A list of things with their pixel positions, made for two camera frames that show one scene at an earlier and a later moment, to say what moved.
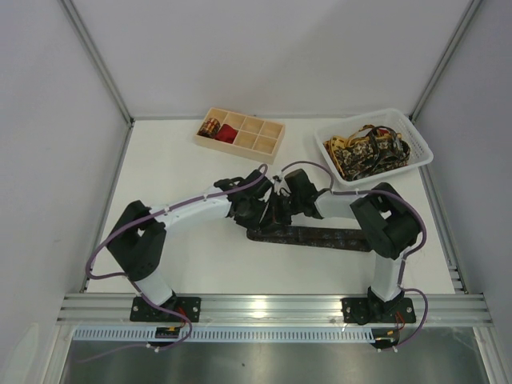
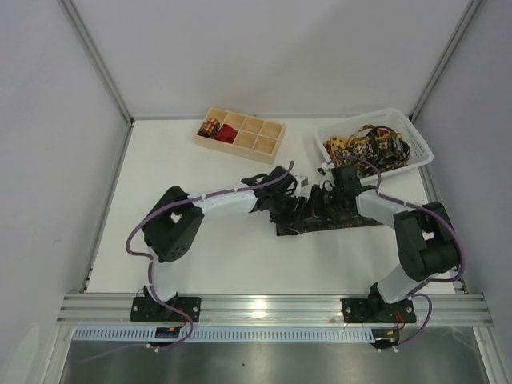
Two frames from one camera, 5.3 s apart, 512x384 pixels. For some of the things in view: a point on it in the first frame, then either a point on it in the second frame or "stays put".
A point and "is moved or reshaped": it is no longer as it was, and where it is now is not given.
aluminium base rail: (273, 308) stays put
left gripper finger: (268, 216) → (295, 225)
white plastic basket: (371, 146) stays put
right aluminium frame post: (443, 60) stays put
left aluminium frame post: (90, 45) stays put
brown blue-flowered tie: (345, 238) is moved or reshaped
